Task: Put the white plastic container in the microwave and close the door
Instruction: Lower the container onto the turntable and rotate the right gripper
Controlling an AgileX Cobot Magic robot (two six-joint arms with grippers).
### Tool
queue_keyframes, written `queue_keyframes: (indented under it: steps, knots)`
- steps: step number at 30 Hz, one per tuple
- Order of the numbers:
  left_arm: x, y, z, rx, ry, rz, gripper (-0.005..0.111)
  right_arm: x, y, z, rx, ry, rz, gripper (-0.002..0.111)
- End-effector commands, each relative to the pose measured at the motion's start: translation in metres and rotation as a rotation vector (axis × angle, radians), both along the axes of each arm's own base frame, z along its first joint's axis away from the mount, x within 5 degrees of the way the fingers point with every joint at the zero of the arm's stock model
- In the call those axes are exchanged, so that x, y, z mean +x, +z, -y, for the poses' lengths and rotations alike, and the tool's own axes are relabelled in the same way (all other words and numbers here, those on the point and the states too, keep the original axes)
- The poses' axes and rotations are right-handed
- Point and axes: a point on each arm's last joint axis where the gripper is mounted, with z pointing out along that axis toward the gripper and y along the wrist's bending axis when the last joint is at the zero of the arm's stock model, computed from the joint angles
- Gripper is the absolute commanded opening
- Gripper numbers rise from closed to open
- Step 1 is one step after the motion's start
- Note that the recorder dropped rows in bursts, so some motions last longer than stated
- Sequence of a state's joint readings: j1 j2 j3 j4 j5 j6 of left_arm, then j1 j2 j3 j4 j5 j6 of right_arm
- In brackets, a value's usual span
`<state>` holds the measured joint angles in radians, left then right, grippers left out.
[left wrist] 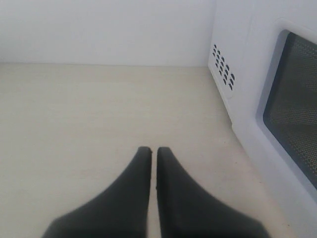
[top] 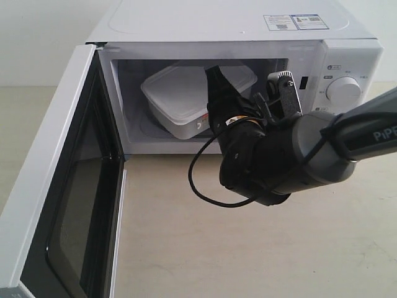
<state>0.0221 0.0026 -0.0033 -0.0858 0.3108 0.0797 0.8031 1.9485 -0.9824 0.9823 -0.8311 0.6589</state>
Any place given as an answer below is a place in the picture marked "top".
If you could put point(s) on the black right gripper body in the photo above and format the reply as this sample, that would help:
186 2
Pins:
246 136

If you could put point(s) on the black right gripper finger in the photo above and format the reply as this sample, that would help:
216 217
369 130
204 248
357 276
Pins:
220 91

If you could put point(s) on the white plastic lidded container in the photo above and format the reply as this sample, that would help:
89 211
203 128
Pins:
178 94

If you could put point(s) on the white microwave door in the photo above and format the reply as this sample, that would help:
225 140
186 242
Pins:
60 226

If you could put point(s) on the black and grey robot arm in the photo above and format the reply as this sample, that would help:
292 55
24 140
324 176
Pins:
325 147

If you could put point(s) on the white microwave oven body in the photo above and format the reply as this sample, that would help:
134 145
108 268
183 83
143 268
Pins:
140 38

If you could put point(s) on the glass turntable plate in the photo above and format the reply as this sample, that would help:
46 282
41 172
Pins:
151 127

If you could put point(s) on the upper white control knob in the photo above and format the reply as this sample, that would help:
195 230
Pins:
343 91

